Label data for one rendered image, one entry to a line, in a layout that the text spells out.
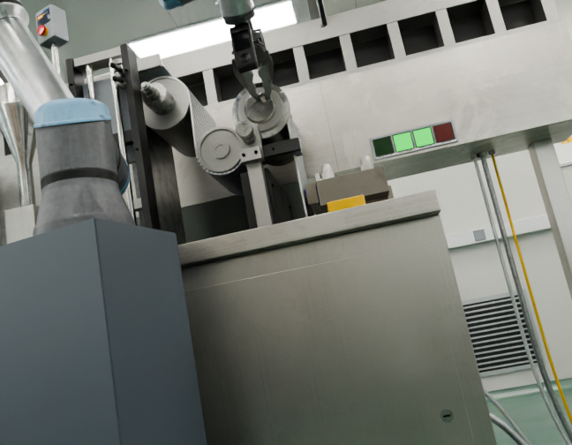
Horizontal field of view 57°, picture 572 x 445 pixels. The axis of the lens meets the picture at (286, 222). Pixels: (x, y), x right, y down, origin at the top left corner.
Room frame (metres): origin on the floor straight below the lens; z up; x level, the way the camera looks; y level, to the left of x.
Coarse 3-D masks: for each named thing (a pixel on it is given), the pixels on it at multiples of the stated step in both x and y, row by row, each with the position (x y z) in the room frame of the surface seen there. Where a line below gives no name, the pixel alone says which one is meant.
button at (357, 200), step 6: (348, 198) 0.96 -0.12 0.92; (354, 198) 0.96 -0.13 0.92; (360, 198) 0.96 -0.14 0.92; (330, 204) 0.96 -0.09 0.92; (336, 204) 0.96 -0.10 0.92; (342, 204) 0.96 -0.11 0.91; (348, 204) 0.96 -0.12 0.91; (354, 204) 0.96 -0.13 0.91; (360, 204) 0.96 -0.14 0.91; (330, 210) 0.96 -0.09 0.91; (336, 210) 0.96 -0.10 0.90
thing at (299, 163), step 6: (288, 126) 1.24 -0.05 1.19; (294, 156) 1.24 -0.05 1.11; (300, 156) 1.39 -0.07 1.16; (300, 162) 1.35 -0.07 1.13; (300, 168) 1.31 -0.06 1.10; (300, 174) 1.28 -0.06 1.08; (300, 180) 1.24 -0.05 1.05; (306, 180) 1.44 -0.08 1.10; (300, 186) 1.24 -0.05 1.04; (306, 198) 1.32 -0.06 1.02
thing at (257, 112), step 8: (248, 104) 1.23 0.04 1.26; (256, 104) 1.23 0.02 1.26; (264, 104) 1.23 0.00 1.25; (272, 104) 1.22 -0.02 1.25; (248, 112) 1.23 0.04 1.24; (256, 112) 1.23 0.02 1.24; (264, 112) 1.22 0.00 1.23; (272, 112) 1.22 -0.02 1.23; (256, 120) 1.23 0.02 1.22; (264, 120) 1.23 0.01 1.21
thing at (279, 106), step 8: (256, 88) 1.24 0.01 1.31; (248, 96) 1.24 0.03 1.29; (272, 96) 1.23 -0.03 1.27; (240, 104) 1.24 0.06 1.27; (280, 104) 1.23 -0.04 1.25; (240, 112) 1.24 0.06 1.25; (280, 112) 1.23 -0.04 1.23; (240, 120) 1.25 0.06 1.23; (248, 120) 1.24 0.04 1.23; (272, 120) 1.24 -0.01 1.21; (264, 128) 1.24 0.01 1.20; (272, 136) 1.29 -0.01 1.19; (280, 136) 1.32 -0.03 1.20; (288, 136) 1.36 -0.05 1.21; (264, 144) 1.35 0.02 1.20
